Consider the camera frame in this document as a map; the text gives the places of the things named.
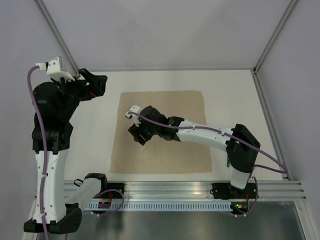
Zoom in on aluminium frame post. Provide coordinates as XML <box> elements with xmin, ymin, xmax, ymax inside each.
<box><xmin>33</xmin><ymin>0</ymin><xmax>79</xmax><ymax>74</ymax></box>
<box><xmin>251</xmin><ymin>0</ymin><xmax>300</xmax><ymax>75</ymax></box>

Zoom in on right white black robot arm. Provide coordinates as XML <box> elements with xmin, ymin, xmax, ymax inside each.
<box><xmin>125</xmin><ymin>105</ymin><xmax>261</xmax><ymax>200</ymax></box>

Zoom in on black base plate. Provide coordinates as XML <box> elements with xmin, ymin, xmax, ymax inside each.
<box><xmin>209</xmin><ymin>182</ymin><xmax>258</xmax><ymax>200</ymax></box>
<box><xmin>107</xmin><ymin>182</ymin><xmax>125</xmax><ymax>199</ymax></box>

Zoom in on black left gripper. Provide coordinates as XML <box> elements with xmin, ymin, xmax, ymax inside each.
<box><xmin>51</xmin><ymin>68</ymin><xmax>107</xmax><ymax>120</ymax></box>

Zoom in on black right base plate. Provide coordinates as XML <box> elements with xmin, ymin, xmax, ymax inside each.
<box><xmin>209</xmin><ymin>182</ymin><xmax>258</xmax><ymax>200</ymax></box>

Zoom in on fork with green patterned handle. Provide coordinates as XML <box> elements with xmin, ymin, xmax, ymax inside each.
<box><xmin>226</xmin><ymin>158</ymin><xmax>231</xmax><ymax>168</ymax></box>

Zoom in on right aluminium frame post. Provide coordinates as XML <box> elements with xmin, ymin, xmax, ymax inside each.
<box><xmin>251</xmin><ymin>0</ymin><xmax>300</xmax><ymax>75</ymax></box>

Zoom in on right aluminium side rail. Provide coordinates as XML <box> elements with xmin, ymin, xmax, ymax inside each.
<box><xmin>250</xmin><ymin>70</ymin><xmax>286</xmax><ymax>166</ymax></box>

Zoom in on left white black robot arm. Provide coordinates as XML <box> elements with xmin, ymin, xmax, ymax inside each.
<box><xmin>23</xmin><ymin>66</ymin><xmax>109</xmax><ymax>235</ymax></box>

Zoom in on beige cloth napkin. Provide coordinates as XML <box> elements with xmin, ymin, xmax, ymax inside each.
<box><xmin>110</xmin><ymin>90</ymin><xmax>212</xmax><ymax>174</ymax></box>

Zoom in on white slotted cable duct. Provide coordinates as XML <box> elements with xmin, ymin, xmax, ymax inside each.
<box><xmin>84</xmin><ymin>200</ymin><xmax>233</xmax><ymax>212</ymax></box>

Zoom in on left aluminium frame post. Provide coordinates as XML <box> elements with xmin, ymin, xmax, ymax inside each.
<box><xmin>33</xmin><ymin>0</ymin><xmax>79</xmax><ymax>74</ymax></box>

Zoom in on aluminium front mounting rail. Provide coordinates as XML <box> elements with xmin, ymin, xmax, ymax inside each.
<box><xmin>62</xmin><ymin>180</ymin><xmax>308</xmax><ymax>201</ymax></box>

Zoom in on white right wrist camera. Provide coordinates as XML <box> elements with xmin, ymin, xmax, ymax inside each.
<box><xmin>125</xmin><ymin>105</ymin><xmax>142</xmax><ymax>127</ymax></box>

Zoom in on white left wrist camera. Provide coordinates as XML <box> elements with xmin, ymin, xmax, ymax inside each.
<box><xmin>35</xmin><ymin>56</ymin><xmax>75</xmax><ymax>83</ymax></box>

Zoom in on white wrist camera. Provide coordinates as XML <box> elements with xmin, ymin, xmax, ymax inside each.
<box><xmin>125</xmin><ymin>105</ymin><xmax>142</xmax><ymax>127</ymax></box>
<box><xmin>35</xmin><ymin>56</ymin><xmax>75</xmax><ymax>83</ymax></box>

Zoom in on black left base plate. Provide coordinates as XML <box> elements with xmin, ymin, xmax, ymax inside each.
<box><xmin>107</xmin><ymin>182</ymin><xmax>125</xmax><ymax>199</ymax></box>

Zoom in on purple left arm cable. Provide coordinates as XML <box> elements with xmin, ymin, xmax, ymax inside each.
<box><xmin>26</xmin><ymin>65</ymin><xmax>51</xmax><ymax>240</ymax></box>

